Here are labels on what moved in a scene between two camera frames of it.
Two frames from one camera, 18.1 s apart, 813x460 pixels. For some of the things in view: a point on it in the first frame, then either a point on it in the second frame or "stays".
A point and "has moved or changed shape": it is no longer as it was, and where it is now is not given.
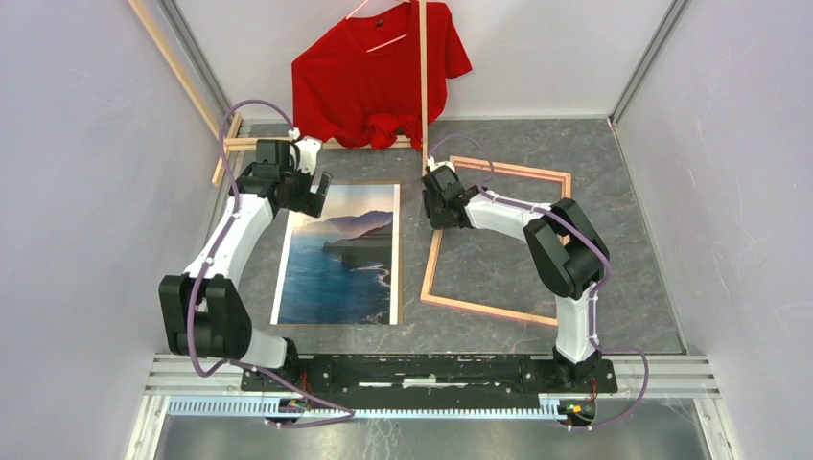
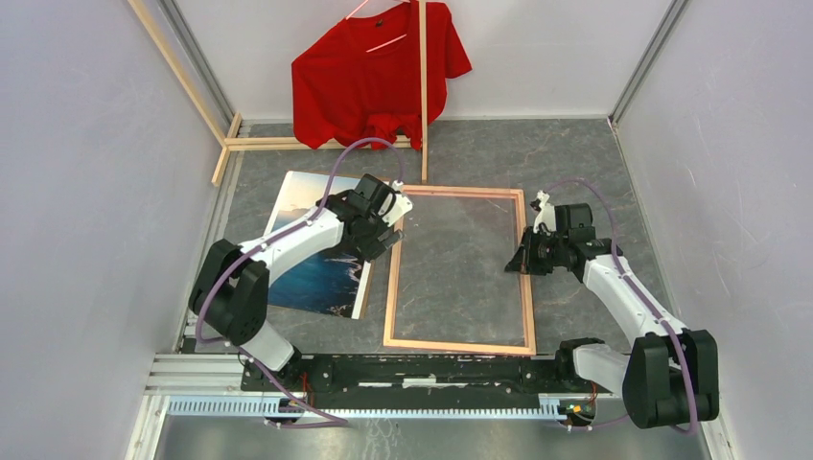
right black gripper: (435, 221) -> (522, 261)
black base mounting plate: (430, 377) stays
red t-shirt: (360, 83) stays
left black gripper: (311, 203) -> (372, 247)
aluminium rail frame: (677, 376) stays
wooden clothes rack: (226, 131) stays
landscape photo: (345, 267) has moved or changed shape
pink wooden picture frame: (427, 297) -> (528, 347)
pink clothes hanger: (386, 43) stays
